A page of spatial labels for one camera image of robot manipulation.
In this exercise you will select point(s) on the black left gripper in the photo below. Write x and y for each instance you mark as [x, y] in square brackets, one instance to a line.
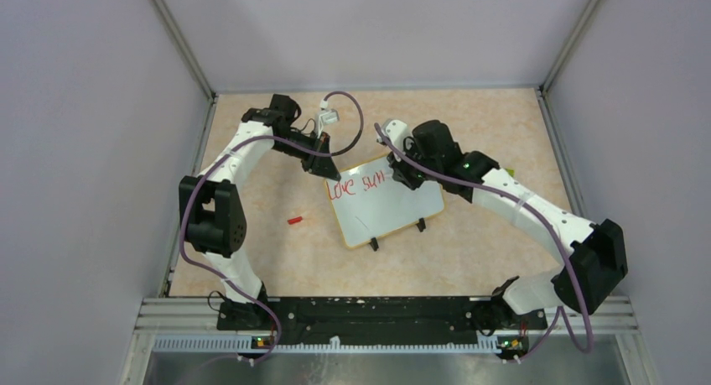
[321, 165]

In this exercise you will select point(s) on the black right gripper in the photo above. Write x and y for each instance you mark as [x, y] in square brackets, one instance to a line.
[401, 172]

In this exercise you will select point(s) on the yellow framed whiteboard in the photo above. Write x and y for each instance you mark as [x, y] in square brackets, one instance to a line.
[369, 204]

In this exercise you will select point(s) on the red marker cap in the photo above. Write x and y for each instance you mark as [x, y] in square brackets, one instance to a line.
[294, 220]

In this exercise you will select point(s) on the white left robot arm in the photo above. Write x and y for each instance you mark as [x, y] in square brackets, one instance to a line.
[212, 218]

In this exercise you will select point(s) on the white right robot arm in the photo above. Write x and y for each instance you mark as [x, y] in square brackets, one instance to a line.
[591, 256]

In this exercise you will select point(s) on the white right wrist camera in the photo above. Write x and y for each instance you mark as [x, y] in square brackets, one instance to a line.
[396, 131]

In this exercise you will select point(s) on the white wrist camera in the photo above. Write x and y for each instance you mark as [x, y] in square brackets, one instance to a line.
[325, 116]
[396, 131]

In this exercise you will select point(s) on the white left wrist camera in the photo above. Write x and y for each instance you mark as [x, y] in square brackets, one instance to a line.
[325, 116]

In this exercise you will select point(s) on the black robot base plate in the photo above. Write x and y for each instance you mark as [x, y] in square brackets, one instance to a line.
[378, 321]

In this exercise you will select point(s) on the aluminium frame rail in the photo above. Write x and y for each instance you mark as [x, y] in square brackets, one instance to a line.
[189, 325]

